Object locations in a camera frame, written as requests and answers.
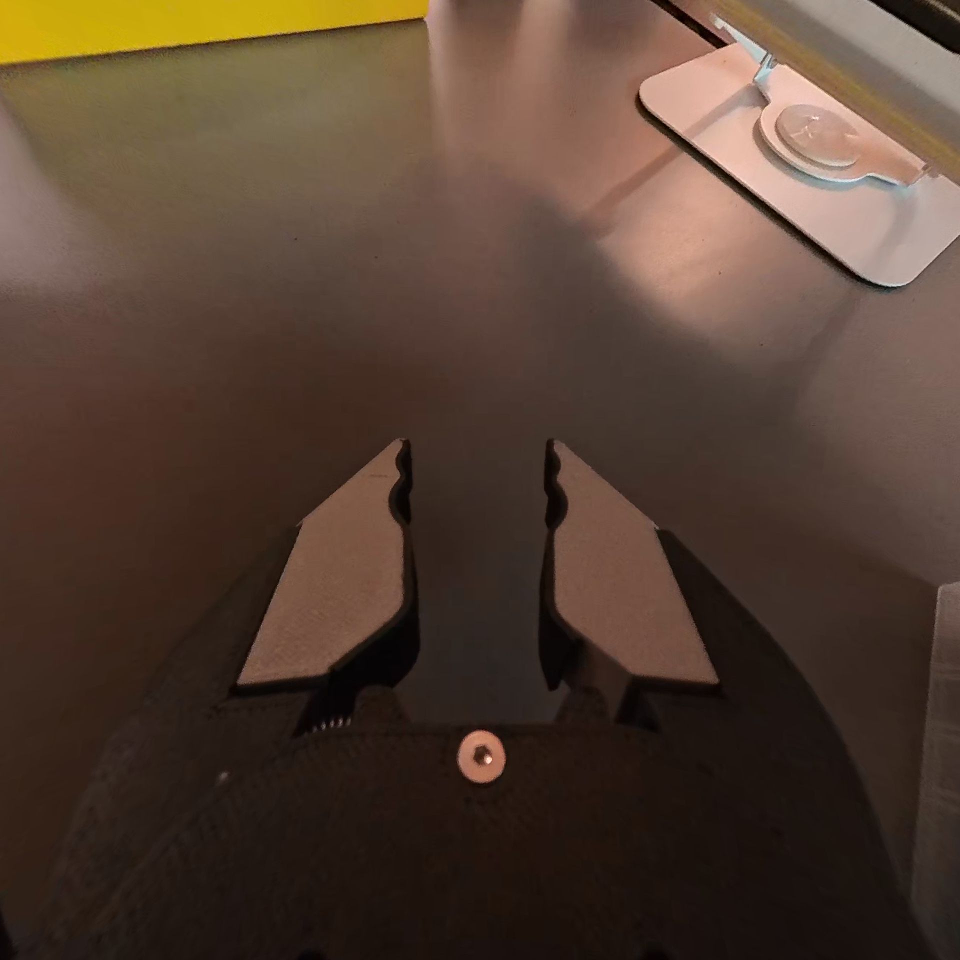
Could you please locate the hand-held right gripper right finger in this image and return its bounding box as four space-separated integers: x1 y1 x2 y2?
538 438 721 723

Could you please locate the yellow plastic bin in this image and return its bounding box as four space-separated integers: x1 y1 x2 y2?
0 0 429 67

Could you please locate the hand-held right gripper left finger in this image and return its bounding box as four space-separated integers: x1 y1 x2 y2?
234 437 420 695

